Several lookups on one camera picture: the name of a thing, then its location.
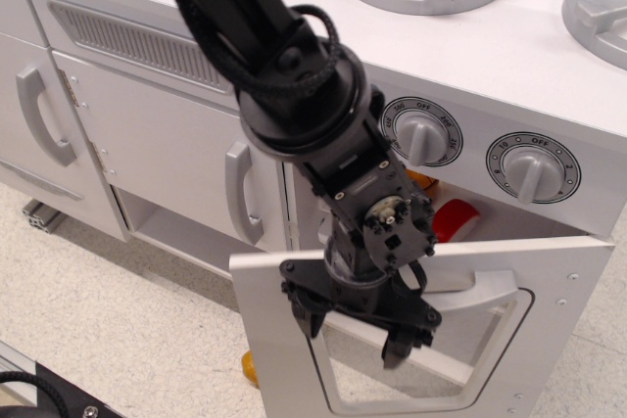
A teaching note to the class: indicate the grey oven door handle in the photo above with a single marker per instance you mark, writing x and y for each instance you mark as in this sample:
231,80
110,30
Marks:
490,289

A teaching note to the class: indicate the white toy kitchen body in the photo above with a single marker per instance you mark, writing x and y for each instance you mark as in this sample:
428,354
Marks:
155,331

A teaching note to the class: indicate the grey right stove burner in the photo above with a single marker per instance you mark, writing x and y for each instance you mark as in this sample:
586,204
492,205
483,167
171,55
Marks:
591,23

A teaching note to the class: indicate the grey left door handle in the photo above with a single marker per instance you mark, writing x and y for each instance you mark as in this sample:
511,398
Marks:
30,87

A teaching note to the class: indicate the red white toy sushi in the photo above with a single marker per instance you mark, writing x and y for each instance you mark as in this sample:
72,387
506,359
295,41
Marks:
455,220

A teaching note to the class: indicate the white cabinet door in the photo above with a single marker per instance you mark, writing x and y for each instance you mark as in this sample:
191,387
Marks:
78,190
163,154

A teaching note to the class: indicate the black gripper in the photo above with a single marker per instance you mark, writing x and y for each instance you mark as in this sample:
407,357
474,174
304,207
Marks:
314,290

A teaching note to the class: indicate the aluminium extrusion frame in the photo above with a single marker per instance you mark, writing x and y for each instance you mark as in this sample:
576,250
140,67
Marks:
42,217

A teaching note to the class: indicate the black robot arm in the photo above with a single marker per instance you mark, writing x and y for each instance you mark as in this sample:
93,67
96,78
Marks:
305,99

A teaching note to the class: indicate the white middle cabinet door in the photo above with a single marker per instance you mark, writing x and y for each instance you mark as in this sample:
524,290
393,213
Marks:
163,154

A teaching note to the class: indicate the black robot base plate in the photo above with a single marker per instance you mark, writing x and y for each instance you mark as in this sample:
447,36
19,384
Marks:
30,389

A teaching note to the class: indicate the grey vent grille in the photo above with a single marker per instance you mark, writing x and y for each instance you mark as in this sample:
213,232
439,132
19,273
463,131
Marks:
139,44

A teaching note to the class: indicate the grey oven knob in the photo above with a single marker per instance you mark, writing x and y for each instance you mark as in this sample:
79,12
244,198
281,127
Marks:
422,139
533,175

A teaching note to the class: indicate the white left cabinet door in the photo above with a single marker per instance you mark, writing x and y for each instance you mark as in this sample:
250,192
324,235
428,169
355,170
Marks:
78,190

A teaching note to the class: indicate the yellow toy chicken drumstick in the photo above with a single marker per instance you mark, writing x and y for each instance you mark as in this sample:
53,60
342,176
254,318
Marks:
249,369

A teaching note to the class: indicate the grey right oven knob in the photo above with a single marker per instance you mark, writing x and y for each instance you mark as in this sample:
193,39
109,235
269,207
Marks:
533,175

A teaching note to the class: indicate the white oven door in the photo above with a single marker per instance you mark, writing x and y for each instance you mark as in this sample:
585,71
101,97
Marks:
473,331

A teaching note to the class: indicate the grey middle door handle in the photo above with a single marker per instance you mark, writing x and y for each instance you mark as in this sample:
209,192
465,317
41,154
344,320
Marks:
237,163

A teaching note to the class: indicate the grey left oven knob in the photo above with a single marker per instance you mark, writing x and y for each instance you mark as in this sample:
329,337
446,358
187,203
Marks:
422,139

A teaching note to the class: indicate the orange transparent cup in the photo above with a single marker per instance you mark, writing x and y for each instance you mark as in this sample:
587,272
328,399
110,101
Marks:
428,184

